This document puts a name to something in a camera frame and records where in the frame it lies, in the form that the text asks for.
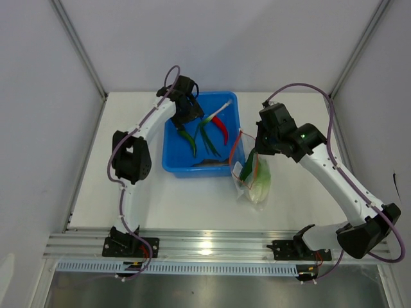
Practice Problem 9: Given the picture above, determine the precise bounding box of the small green toy pepper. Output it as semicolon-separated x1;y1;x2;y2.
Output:
177;129;197;158

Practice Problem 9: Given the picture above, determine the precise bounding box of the red toy chili pepper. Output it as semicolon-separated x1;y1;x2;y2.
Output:
212;116;229;146

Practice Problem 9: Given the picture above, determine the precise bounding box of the dark green toy cucumber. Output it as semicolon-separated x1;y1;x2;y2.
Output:
239;148;258;182

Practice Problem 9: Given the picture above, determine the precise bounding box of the clear zip bag orange zipper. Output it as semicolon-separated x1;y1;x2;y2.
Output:
229;129;268;211

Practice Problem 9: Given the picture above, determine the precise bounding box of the grey toy fish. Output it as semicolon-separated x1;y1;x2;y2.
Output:
192;158;229;167

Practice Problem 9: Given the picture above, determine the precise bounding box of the toy napa cabbage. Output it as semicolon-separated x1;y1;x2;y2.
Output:
247;158;271;204

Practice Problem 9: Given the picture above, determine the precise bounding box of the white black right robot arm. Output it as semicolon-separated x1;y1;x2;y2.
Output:
255;101;401;259

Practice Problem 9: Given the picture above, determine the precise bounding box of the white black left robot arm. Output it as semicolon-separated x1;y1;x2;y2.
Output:
107;76;204;257

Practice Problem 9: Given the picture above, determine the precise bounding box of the toy green onion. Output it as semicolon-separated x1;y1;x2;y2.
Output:
194;99;234;158

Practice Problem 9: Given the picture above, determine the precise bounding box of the blue plastic bin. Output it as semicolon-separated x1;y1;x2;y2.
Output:
162;91;240;178

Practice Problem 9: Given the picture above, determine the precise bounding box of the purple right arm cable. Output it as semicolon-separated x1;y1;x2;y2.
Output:
266;83;406;264

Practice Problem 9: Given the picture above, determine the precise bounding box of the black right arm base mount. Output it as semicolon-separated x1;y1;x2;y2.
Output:
266;224;332;261

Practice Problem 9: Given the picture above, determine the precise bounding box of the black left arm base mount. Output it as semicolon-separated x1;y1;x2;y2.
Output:
101;227;150;258

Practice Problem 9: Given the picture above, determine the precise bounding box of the slotted grey cable duct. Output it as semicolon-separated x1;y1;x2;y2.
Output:
56;259;299;277

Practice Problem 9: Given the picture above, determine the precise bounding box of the aluminium frame rail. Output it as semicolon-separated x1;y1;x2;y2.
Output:
43;229;295;262

